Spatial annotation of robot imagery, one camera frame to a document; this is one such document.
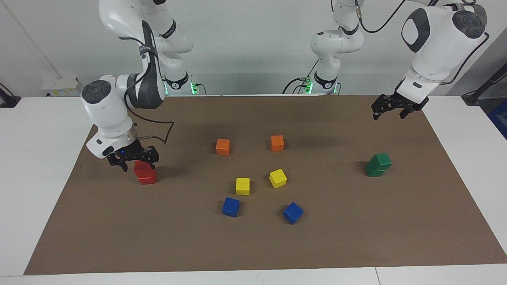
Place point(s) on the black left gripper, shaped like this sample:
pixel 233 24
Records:
pixel 408 101

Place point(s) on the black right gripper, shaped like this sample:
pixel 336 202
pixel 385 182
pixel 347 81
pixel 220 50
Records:
pixel 128 152

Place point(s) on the red wooden block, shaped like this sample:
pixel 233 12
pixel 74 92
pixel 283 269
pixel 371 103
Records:
pixel 143 168
pixel 147 180

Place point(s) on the orange wooden block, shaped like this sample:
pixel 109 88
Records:
pixel 223 147
pixel 277 143

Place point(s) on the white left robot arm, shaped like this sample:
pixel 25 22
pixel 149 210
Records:
pixel 439 43

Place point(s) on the green wooden block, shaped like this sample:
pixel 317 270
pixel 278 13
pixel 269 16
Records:
pixel 372 171
pixel 381 160

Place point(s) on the yellow wooden block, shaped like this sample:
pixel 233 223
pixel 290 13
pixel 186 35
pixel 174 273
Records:
pixel 243 186
pixel 277 178

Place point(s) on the white box with yellow labels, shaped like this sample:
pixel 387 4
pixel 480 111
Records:
pixel 59 87

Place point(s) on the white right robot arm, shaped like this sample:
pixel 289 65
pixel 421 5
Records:
pixel 105 111

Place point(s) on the blue crate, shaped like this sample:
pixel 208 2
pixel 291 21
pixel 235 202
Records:
pixel 500 118

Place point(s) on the black clamp mount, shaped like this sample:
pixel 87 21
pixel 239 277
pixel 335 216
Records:
pixel 8 101

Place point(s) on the blue wooden block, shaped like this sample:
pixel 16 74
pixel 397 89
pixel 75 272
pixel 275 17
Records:
pixel 293 212
pixel 231 206

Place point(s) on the brown paper mat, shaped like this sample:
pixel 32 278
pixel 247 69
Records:
pixel 253 245

